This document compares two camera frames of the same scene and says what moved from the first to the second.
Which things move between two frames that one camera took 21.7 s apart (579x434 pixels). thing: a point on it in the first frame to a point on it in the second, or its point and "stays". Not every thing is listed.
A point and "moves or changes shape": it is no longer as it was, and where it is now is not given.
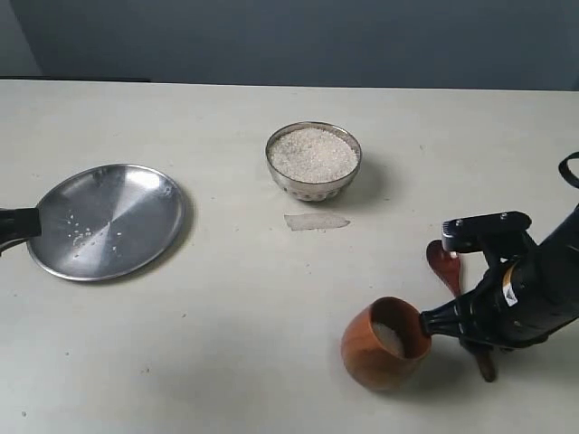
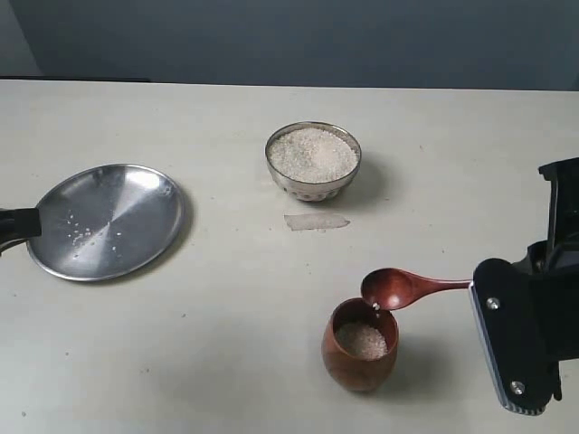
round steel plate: [107, 221] stays
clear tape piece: [313, 221] stays
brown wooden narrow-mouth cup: [384, 346] moves or changes shape
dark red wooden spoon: [449, 265] to [393, 288]
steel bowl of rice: [311, 161] stays
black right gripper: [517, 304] to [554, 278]
